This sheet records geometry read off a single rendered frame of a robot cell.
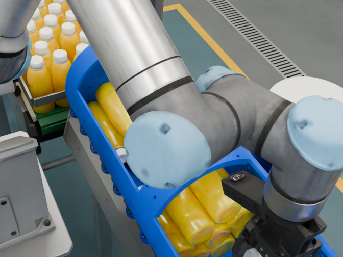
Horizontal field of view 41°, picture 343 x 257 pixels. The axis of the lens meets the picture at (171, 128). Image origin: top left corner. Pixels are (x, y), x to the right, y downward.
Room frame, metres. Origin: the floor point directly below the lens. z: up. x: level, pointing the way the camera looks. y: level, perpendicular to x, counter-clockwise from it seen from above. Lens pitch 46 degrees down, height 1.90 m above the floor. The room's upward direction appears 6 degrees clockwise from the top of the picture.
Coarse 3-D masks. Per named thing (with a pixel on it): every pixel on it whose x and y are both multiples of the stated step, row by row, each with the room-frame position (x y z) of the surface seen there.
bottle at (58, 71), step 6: (54, 60) 1.02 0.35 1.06; (66, 60) 1.02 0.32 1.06; (54, 66) 1.01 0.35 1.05; (60, 66) 1.01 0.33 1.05; (66, 66) 1.01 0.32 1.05; (54, 72) 1.00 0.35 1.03; (60, 72) 1.00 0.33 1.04; (66, 72) 1.00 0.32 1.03; (54, 78) 1.00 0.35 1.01; (60, 78) 0.99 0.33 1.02; (54, 84) 1.00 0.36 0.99; (60, 84) 0.99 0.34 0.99; (54, 90) 1.00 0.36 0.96; (60, 90) 0.99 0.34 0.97; (60, 102) 0.99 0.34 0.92; (66, 102) 1.00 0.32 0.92
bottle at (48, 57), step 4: (48, 48) 1.07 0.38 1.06; (36, 52) 1.05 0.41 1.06; (48, 52) 1.05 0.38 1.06; (44, 56) 1.04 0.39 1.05; (48, 56) 1.05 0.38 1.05; (52, 56) 1.06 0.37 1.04; (44, 60) 1.03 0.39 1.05; (48, 60) 1.04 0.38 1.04; (52, 60) 1.05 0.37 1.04; (44, 64) 1.03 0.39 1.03; (48, 64) 1.04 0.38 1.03; (48, 68) 1.03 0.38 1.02
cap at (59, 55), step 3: (54, 51) 1.03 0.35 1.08; (57, 51) 1.04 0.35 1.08; (60, 51) 1.04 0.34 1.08; (63, 51) 1.04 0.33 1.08; (54, 54) 1.02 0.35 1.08; (57, 54) 1.02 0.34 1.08; (60, 54) 1.02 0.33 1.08; (63, 54) 1.03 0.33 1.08; (66, 54) 1.03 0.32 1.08; (54, 57) 1.01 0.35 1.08; (57, 57) 1.01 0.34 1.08; (60, 57) 1.01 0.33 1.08; (63, 57) 1.01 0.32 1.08; (66, 57) 1.02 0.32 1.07; (57, 60) 1.01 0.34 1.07; (60, 60) 1.01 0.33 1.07; (63, 60) 1.01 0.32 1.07
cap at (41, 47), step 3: (36, 42) 1.06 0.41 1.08; (39, 42) 1.07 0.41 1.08; (42, 42) 1.07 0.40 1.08; (45, 42) 1.07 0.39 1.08; (36, 45) 1.05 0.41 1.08; (39, 45) 1.05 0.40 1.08; (42, 45) 1.05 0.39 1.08; (45, 45) 1.05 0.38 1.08; (36, 48) 1.04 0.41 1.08; (39, 48) 1.04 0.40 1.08; (42, 48) 1.04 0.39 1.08; (45, 48) 1.05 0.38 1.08; (36, 51) 1.04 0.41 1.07; (39, 51) 1.04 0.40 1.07; (42, 51) 1.04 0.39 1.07; (45, 51) 1.05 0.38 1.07
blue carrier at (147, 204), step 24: (72, 72) 0.86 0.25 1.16; (96, 72) 0.91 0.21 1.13; (72, 96) 0.82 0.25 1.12; (96, 120) 0.73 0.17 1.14; (96, 144) 0.69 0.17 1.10; (120, 168) 0.60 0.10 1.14; (216, 168) 0.56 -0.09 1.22; (240, 168) 0.68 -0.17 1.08; (120, 192) 0.59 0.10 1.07; (144, 192) 0.53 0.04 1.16; (168, 192) 0.51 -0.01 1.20; (144, 216) 0.50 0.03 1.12; (168, 240) 0.44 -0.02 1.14
